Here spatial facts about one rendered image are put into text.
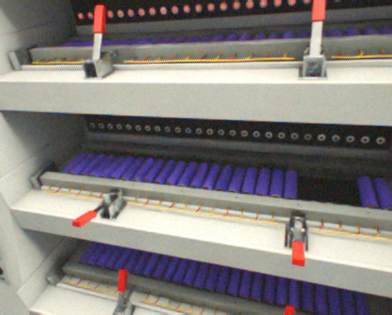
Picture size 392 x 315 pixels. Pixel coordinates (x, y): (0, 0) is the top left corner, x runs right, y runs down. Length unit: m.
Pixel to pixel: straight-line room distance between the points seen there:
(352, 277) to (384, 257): 0.04
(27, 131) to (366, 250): 0.54
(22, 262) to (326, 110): 0.54
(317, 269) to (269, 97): 0.21
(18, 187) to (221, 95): 0.38
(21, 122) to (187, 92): 0.32
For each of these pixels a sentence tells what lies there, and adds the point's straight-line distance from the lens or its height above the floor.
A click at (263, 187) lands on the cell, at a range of 0.45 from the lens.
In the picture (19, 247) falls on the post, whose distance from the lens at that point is 0.61.
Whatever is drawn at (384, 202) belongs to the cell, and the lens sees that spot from 0.46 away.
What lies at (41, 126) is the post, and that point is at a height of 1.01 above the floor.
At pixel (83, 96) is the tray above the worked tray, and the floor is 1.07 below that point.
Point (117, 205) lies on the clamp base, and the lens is 0.46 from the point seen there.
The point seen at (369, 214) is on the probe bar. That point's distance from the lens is 0.43.
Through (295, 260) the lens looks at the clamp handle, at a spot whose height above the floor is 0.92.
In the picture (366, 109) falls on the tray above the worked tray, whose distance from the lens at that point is 0.34.
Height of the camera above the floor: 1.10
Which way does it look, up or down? 16 degrees down
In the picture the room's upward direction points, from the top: straight up
